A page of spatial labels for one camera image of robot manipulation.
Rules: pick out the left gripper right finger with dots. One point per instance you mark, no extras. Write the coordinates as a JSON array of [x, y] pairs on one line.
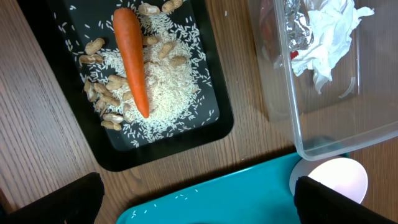
[[317, 203]]

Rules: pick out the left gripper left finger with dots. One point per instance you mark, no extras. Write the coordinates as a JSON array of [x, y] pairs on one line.
[[77, 202]]

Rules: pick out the white napkin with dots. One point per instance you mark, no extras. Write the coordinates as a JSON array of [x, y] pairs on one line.
[[332, 22]]

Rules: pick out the red snack wrapper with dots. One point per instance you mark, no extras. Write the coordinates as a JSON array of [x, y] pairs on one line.
[[297, 26]]

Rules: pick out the orange carrot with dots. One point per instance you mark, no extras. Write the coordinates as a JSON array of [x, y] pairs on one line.
[[128, 37]]

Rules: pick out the black plastic waste tray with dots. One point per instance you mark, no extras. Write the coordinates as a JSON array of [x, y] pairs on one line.
[[55, 22]]

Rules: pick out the teal plastic serving tray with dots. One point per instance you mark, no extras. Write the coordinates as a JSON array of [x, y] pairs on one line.
[[257, 194]]

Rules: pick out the clear plastic storage bin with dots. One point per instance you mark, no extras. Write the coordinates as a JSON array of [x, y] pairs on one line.
[[356, 109]]

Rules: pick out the rice and food scraps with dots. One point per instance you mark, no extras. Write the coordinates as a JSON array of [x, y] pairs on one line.
[[178, 81]]

